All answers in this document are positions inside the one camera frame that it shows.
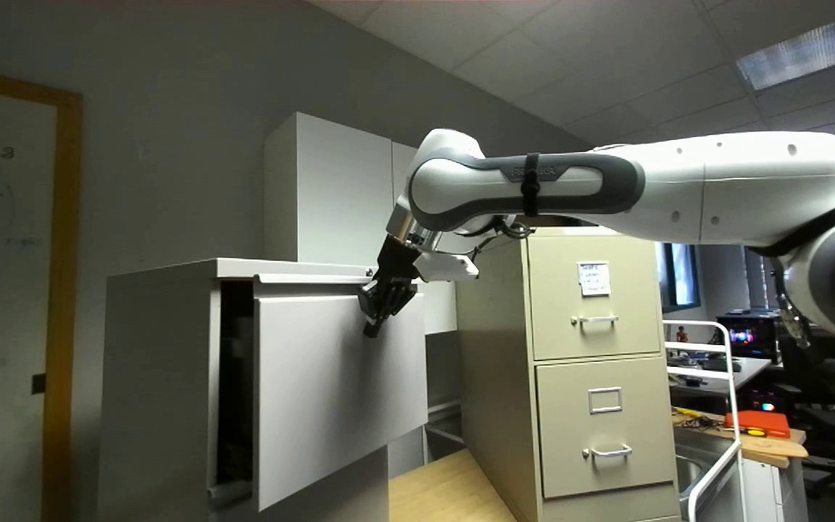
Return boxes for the white tubular metal frame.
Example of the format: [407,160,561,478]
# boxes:
[660,317,745,522]

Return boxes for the beige metal file cabinet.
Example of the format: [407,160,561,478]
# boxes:
[455,226,684,522]

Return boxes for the beige drawer with paper note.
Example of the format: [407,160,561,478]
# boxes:
[526,231,665,363]

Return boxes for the white wall cabinet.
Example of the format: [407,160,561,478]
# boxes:
[264,110,458,337]

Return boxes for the white handwritten paper note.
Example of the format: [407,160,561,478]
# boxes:
[574,259,613,302]

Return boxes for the black device with purple light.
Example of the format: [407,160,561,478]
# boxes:
[715,314,787,371]

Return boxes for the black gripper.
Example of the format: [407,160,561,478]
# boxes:
[357,236,426,339]

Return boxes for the wood framed whiteboard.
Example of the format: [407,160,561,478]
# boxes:
[0,65,87,522]

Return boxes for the dark computer monitor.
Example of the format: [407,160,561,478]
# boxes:
[660,240,702,314]

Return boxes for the metal label holder frame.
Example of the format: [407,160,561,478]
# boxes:
[584,382,626,417]

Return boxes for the grey metal file cabinet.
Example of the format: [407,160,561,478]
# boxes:
[96,255,432,522]

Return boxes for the ceiling light panel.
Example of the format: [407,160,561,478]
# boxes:
[732,2,835,96]

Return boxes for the beige drawer with label holder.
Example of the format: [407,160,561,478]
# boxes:
[533,352,677,501]

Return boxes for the silver drawer handle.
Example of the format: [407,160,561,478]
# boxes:
[570,311,620,339]
[578,440,635,472]

